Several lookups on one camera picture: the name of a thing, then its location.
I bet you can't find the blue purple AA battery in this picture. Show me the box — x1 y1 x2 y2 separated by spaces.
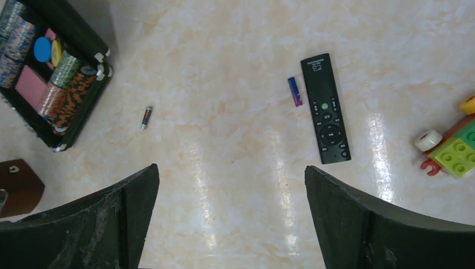
287 77 302 107

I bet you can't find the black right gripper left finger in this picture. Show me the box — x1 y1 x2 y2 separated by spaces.
1 164 160 268

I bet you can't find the toy brick train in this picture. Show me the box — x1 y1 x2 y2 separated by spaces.
414 94 474 179

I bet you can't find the yellow round poker chip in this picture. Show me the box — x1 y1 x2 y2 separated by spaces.
50 40 63 67

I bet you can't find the blue round poker chip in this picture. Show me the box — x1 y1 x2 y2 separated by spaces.
33 37 52 63

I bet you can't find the black poker chip case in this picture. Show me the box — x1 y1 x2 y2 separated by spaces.
1 1 113 152

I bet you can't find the brown leather pouch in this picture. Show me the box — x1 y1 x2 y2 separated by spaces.
1 159 45 218

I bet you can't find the pink playing card deck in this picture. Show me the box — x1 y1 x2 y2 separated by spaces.
15 66 46 109

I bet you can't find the black remote control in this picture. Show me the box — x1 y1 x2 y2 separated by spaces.
300 53 351 164

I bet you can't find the black silver AA battery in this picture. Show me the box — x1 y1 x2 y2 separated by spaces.
141 106 153 130

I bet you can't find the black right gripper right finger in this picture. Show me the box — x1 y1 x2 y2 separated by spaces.
305 166 474 268

